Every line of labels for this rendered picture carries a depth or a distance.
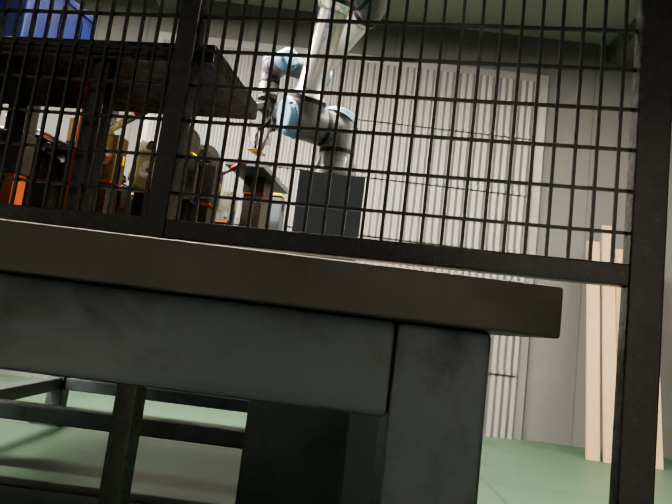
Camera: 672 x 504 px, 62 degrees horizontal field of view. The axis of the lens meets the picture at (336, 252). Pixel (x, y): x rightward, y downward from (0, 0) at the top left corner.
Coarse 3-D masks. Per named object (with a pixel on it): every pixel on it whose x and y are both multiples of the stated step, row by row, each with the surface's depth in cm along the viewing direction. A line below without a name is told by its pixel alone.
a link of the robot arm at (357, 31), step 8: (376, 0) 168; (384, 0) 170; (376, 8) 170; (384, 8) 173; (352, 16) 178; (360, 16) 175; (376, 16) 174; (352, 24) 179; (360, 24) 177; (344, 32) 183; (352, 32) 181; (360, 32) 181; (344, 40) 185; (352, 40) 184; (344, 48) 187; (336, 64) 195; (328, 80) 203
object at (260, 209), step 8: (248, 176) 205; (248, 184) 204; (256, 184) 204; (264, 184) 204; (248, 192) 204; (256, 192) 204; (264, 192) 204; (248, 208) 204; (256, 208) 203; (264, 208) 208; (240, 216) 204; (256, 216) 203; (264, 216) 209; (240, 224) 203; (256, 224) 202; (264, 224) 210
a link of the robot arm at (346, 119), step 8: (328, 112) 175; (344, 112) 177; (352, 112) 178; (344, 120) 176; (352, 120) 177; (344, 128) 176; (352, 128) 178; (328, 136) 174; (344, 136) 176; (320, 144) 177; (328, 144) 176; (336, 144) 175; (344, 144) 176
